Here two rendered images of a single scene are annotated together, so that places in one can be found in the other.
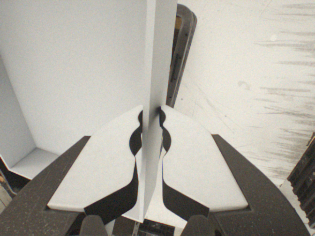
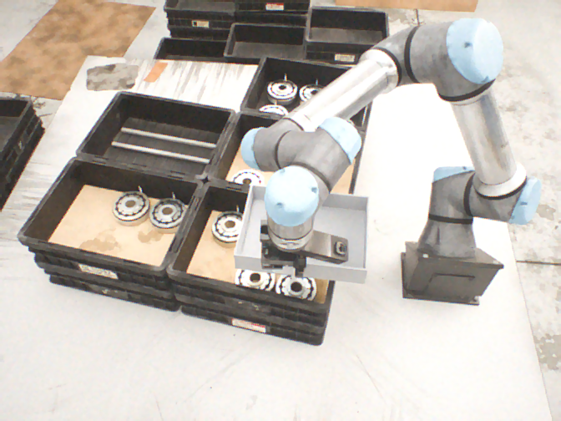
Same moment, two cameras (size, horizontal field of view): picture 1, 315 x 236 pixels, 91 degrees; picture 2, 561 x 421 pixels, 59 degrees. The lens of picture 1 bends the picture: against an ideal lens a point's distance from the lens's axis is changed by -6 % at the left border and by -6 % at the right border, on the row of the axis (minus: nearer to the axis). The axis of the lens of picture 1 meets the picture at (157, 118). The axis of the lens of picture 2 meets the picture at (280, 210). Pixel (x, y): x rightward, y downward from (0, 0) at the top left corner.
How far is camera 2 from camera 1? 0.92 m
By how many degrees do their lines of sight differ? 37
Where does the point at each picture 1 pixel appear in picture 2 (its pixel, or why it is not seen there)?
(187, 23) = (320, 306)
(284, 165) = not seen: outside the picture
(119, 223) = (44, 225)
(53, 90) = not seen: hidden behind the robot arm
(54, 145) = (258, 212)
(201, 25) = (313, 352)
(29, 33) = (322, 225)
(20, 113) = not seen: hidden behind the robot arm
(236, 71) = (267, 392)
